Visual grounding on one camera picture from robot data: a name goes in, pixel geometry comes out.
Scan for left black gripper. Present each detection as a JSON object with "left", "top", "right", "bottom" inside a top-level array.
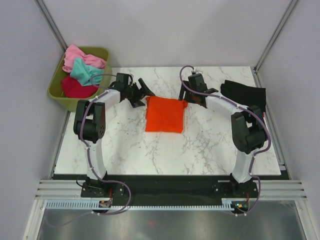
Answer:
[{"left": 124, "top": 79, "right": 155, "bottom": 109}]

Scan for orange t shirt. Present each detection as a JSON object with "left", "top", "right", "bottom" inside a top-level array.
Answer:
[{"left": 145, "top": 96, "right": 188, "bottom": 134}]

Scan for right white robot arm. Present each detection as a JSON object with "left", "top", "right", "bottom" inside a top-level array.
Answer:
[{"left": 178, "top": 72, "right": 271, "bottom": 197}]

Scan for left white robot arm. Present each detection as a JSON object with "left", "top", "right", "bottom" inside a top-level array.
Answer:
[{"left": 73, "top": 73, "right": 155, "bottom": 197}]

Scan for folded black t shirt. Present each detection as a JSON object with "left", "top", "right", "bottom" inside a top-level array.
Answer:
[{"left": 220, "top": 80, "right": 266, "bottom": 113}]

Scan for teal t shirt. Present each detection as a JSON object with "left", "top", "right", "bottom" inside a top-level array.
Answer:
[{"left": 70, "top": 57, "right": 104, "bottom": 87}]

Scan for red t shirt in bin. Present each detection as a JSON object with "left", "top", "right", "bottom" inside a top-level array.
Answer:
[{"left": 61, "top": 75, "right": 98, "bottom": 99}]

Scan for pink t shirt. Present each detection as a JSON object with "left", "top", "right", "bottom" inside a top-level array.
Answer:
[{"left": 62, "top": 44, "right": 109, "bottom": 73}]

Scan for aluminium base extrusion rails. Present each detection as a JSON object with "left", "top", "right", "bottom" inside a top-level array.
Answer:
[{"left": 35, "top": 180, "right": 307, "bottom": 200}]

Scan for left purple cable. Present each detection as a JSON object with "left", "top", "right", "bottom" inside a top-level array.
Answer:
[{"left": 78, "top": 73, "right": 133, "bottom": 216}]

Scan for purple cable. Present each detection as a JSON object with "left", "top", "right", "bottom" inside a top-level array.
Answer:
[
  {"left": 78, "top": 73, "right": 133, "bottom": 216},
  {"left": 179, "top": 65, "right": 273, "bottom": 217}
]

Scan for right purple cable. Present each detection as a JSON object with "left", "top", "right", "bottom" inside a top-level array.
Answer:
[{"left": 179, "top": 65, "right": 273, "bottom": 217}]

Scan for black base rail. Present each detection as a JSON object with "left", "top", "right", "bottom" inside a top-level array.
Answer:
[{"left": 82, "top": 174, "right": 261, "bottom": 207}]

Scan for white slotted cable duct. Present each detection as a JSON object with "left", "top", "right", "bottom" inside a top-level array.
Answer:
[{"left": 45, "top": 199, "right": 249, "bottom": 211}]

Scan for right aluminium frame post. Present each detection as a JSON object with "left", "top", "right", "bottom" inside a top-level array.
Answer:
[{"left": 252, "top": 0, "right": 300, "bottom": 74}]

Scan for aluminium frame post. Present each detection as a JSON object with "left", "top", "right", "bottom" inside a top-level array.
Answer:
[
  {"left": 252, "top": 0, "right": 300, "bottom": 74},
  {"left": 34, "top": 0, "right": 68, "bottom": 51}
]

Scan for left aluminium frame post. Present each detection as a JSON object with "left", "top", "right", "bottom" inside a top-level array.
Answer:
[{"left": 34, "top": 0, "right": 68, "bottom": 51}]

